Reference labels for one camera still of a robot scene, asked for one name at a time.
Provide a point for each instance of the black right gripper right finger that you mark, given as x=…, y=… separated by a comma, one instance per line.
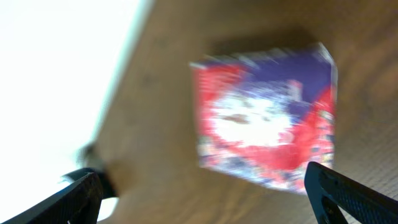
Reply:
x=330, y=192

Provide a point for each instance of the purple snack package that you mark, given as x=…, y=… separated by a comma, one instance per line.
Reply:
x=263, y=116

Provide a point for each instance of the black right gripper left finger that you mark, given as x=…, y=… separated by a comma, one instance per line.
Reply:
x=77, y=203

